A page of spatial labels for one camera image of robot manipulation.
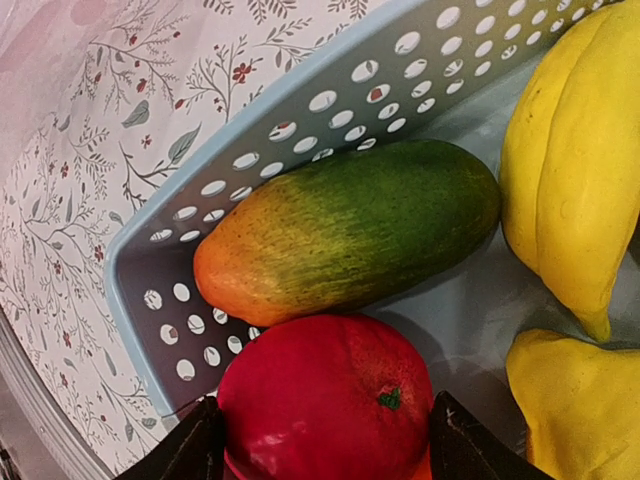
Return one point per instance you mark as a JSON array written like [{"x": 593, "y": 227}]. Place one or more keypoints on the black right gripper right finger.
[{"x": 462, "y": 448}]

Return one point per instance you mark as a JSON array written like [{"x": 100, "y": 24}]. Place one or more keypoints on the red toy apple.
[{"x": 327, "y": 397}]

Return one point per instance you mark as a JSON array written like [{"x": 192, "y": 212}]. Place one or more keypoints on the green orange toy mango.
[{"x": 348, "y": 231}]

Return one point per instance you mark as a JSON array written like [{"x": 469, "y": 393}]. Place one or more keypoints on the floral patterned table mat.
[{"x": 100, "y": 103}]

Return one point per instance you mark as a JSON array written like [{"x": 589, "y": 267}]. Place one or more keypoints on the yellow toy bell pepper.
[{"x": 580, "y": 403}]

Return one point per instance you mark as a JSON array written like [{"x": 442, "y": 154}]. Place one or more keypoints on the yellow toy banana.
[{"x": 570, "y": 164}]

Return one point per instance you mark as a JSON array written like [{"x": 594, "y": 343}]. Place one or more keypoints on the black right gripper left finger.
[{"x": 193, "y": 450}]

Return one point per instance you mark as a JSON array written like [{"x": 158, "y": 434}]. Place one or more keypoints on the light blue plastic basket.
[{"x": 448, "y": 70}]

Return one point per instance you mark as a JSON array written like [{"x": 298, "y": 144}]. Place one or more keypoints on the orange toy orange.
[{"x": 423, "y": 471}]

